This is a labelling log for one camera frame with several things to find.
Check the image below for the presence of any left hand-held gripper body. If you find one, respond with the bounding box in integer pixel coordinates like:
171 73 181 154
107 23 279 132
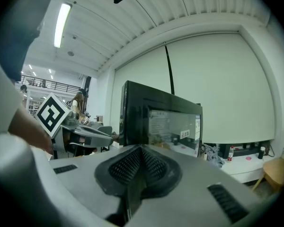
35 92 80 159

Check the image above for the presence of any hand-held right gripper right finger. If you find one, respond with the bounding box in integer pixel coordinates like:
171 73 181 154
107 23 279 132
130 145 262 227

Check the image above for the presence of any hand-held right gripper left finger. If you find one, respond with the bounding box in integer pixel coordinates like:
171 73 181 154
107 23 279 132
49 145 144 223

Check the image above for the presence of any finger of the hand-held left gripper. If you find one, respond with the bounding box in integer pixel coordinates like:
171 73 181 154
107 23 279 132
72 124 114 148

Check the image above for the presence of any black microwave oven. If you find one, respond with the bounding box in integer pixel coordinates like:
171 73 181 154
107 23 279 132
119 80 203 158

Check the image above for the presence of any person's left forearm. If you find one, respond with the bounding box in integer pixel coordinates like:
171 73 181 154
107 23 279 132
8 103 54 155

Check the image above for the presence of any black white patterned cloth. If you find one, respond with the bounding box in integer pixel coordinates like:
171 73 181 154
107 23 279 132
200 142 226 168

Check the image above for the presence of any black metal railing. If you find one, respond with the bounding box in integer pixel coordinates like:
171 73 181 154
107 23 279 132
21 74 81 92

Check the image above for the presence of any red cap bottle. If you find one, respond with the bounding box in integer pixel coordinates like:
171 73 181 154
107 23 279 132
227 146 235 163

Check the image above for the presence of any white table with bottles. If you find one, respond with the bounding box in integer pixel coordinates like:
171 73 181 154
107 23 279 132
219 154 283 184

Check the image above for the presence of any white roller blind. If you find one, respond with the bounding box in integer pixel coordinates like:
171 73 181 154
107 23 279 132
166 33 275 144
113 44 175 149

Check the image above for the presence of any round wooden side table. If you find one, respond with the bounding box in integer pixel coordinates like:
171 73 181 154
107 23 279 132
252 151 284 194

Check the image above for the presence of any ceiling tube light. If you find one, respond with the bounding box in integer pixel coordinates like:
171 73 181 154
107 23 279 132
53 2 73 49

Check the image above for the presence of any person's black clothing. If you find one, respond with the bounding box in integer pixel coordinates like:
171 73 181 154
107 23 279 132
0 0 65 80

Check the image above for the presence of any black charger cable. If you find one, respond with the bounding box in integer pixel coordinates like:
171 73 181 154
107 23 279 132
265 140 275 158

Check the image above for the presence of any black window post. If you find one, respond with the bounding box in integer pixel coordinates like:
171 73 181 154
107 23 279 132
163 41 176 96

